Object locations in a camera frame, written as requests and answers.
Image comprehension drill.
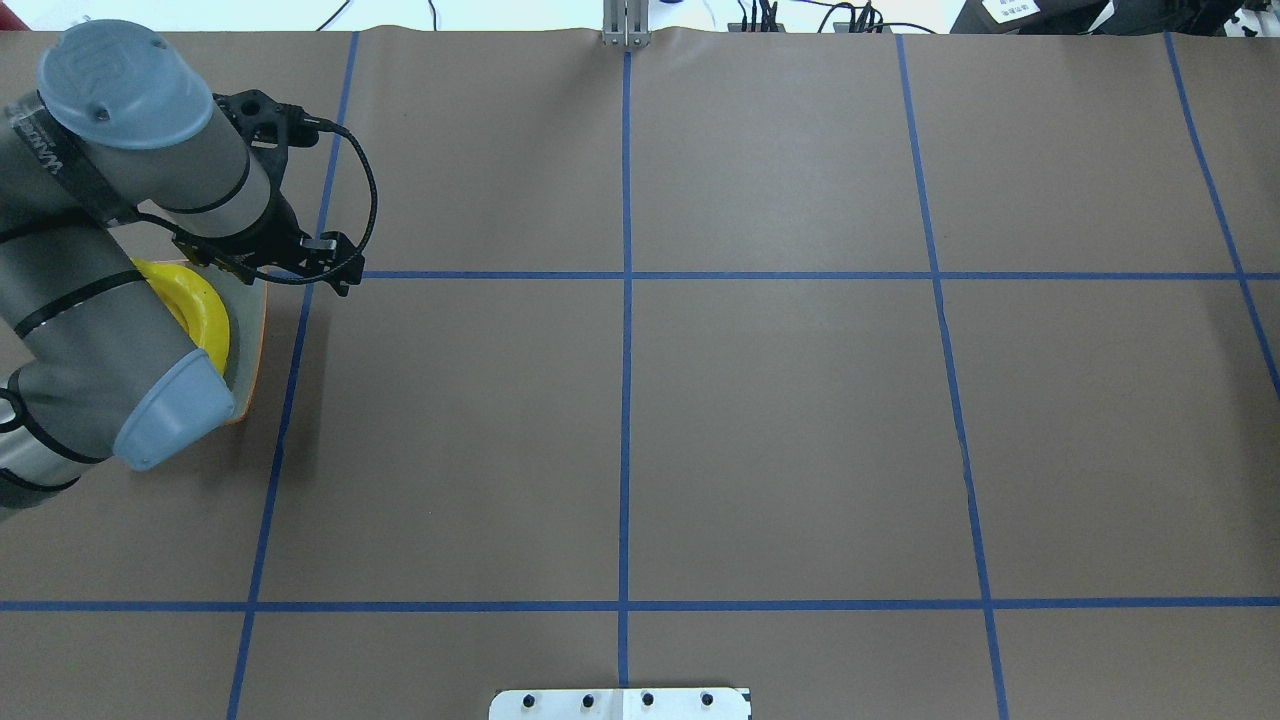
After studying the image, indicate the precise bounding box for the grey square plate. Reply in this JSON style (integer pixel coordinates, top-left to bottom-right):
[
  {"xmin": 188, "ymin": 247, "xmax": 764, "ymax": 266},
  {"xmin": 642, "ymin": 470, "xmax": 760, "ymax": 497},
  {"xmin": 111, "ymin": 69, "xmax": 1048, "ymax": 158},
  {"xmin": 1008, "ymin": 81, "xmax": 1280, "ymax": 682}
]
[{"xmin": 210, "ymin": 272, "xmax": 268, "ymax": 427}]

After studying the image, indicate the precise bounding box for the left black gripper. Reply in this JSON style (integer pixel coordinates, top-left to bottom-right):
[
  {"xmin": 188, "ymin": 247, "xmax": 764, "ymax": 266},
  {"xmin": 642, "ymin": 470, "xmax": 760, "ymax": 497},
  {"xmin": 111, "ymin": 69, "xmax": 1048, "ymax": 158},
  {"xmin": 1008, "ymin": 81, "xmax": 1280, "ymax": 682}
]
[{"xmin": 175, "ymin": 190, "xmax": 365, "ymax": 299}]

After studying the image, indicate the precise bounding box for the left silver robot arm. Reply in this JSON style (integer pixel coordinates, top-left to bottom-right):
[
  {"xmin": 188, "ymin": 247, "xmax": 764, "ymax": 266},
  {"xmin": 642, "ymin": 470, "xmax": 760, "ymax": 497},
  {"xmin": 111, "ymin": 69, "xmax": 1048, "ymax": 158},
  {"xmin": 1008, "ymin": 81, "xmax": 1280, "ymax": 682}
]
[{"xmin": 1, "ymin": 19, "xmax": 379, "ymax": 518}]

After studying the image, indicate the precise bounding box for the aluminium frame post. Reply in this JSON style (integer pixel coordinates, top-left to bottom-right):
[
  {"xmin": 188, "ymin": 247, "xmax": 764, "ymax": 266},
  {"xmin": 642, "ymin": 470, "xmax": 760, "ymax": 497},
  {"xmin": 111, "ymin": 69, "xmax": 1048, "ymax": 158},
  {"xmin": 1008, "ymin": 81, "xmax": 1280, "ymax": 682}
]
[{"xmin": 602, "ymin": 0, "xmax": 652, "ymax": 51}]

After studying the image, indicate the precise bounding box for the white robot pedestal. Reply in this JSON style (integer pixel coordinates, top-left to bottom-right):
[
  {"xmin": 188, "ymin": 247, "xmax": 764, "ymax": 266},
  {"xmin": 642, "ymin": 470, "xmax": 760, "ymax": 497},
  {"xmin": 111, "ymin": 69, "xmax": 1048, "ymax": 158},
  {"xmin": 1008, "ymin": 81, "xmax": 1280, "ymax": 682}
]
[{"xmin": 488, "ymin": 687, "xmax": 753, "ymax": 719}]

